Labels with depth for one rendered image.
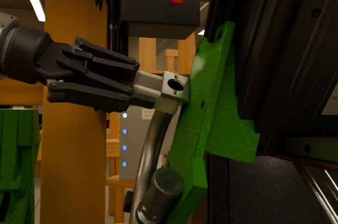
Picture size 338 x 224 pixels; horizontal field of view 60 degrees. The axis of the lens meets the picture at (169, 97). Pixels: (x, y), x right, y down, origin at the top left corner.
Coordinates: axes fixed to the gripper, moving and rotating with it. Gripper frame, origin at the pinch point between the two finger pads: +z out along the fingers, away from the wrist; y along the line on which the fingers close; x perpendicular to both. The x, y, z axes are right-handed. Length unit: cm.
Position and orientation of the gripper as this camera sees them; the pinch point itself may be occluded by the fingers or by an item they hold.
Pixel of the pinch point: (156, 92)
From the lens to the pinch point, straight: 43.6
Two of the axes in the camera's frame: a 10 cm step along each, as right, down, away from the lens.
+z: 9.4, 2.7, 1.9
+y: 0.3, -6.4, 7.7
